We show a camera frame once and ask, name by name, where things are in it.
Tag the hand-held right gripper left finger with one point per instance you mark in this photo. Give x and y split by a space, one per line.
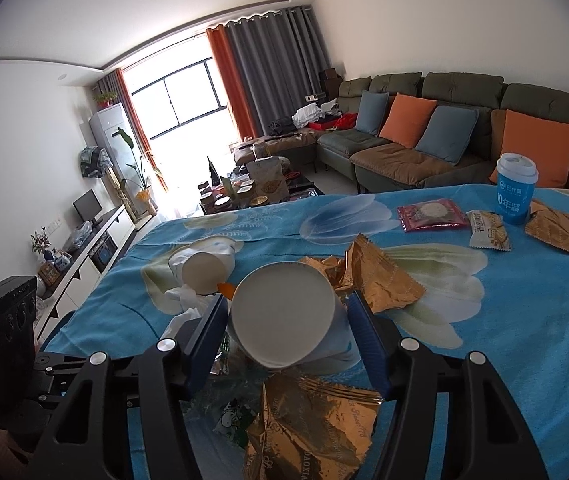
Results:
207 340

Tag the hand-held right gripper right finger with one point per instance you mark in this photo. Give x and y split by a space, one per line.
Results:
367 340

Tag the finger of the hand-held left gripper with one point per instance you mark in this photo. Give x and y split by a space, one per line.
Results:
62 363

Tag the white tissue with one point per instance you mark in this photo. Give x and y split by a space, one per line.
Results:
184 305

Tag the gold foil wrapper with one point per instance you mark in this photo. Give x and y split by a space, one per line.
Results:
379 280
304 430

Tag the large white paper cup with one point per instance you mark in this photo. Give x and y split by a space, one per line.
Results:
279 312

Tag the green white snack wrapper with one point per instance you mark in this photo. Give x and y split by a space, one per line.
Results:
229 420

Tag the curled orange peel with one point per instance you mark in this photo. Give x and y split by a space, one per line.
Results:
225 289

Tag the small white paper cup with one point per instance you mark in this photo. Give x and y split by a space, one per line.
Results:
199 270

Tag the blue floral blanket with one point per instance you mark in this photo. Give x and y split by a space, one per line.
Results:
464 360

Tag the white tv cabinet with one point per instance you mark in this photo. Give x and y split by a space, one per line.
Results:
89 260

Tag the clear plastic bag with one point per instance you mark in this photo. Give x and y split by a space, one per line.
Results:
83 232

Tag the pink snack packet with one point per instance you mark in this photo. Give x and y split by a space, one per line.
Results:
432 215

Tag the cluttered coffee table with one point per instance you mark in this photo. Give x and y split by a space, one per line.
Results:
264 195

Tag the black monitor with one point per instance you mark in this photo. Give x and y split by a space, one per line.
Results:
87 206

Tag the white cracker packet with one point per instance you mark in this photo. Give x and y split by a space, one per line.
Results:
488 230

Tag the brown paper bag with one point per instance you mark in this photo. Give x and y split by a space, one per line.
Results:
267 180

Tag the tall leafy plant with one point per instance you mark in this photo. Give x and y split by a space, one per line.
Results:
139 170

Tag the green brown sofa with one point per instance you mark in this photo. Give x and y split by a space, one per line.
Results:
394 157

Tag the dark hanging bag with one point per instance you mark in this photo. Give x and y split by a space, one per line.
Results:
95 161

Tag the blue cup with white lid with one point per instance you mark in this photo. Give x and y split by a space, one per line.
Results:
515 190

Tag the gold brown snack packet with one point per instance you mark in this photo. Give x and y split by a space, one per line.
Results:
554 230

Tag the red cloth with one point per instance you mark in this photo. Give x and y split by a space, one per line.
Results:
347 121

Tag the large blue cushion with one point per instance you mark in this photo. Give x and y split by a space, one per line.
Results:
447 135

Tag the small orange cushion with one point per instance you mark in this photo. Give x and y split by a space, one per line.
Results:
407 120

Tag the black bag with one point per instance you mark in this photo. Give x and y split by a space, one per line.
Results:
280 126

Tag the white standing air conditioner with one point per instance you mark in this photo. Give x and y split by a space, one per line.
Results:
109 135

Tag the small blue cushion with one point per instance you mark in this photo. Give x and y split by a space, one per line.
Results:
372 112

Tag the narrow orange curtain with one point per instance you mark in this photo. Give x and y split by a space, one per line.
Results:
137 120

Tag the white clothes pile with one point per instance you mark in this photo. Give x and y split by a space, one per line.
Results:
312 112

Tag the black framed window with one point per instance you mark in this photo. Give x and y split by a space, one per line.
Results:
179 100

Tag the large orange cushion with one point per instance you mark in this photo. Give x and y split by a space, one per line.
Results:
534 147

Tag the small potted plant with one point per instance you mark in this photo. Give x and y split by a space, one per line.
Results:
104 99

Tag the wide orange curtain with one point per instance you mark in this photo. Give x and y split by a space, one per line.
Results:
227 80

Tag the dark brown boxes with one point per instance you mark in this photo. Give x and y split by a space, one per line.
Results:
329 81

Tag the narrow grey curtain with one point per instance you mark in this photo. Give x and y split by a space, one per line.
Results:
109 85

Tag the wide grey curtain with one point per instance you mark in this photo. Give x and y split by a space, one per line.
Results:
279 70

